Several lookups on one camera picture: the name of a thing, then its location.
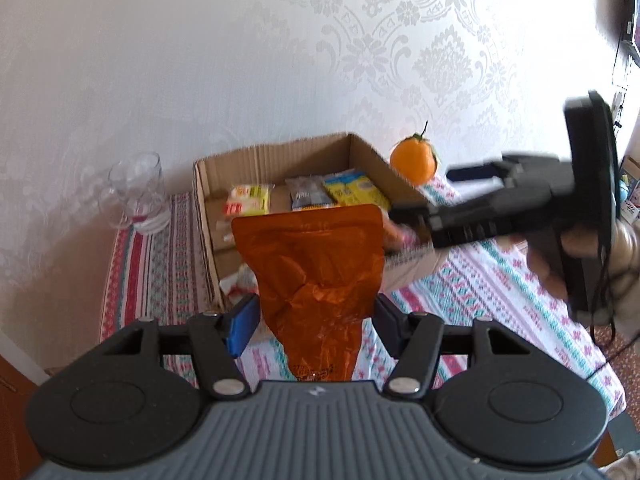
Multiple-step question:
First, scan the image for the yellow long snack pack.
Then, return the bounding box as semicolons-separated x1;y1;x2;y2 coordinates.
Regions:
322;169;390;211

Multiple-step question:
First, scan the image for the black red snack packet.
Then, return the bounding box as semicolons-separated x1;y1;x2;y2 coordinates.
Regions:
285;176;334;210

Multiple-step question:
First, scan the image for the orange foil bag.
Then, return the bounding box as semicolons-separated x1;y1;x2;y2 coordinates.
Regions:
231;205;385;382

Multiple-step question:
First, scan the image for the yellow bread snack packet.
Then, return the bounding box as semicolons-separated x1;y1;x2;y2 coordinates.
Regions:
222;184;272;218

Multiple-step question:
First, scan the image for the pink clear snack packet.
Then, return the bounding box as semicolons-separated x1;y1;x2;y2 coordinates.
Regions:
382;211;431;252

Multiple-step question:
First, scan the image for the white spicy strips bag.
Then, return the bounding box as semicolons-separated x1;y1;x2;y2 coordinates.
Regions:
219;263;258;306

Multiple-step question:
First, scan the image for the person's right hand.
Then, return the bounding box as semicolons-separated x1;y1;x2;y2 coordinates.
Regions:
526;221;639;313

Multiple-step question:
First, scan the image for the orange tangerine with leaf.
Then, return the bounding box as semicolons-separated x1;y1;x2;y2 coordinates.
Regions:
390;122;438;186

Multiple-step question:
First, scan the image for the patterned tablecloth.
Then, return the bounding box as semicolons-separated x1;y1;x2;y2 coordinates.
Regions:
100;193;629;416

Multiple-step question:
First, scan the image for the cardboard box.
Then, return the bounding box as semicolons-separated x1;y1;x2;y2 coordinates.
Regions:
193;132;427;312

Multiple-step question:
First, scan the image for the clear glass mug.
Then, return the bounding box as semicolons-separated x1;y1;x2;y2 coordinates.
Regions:
98;152;170;235

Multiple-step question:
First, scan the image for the brown wooden door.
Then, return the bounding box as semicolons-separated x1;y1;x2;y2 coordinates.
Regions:
0;358;42;480

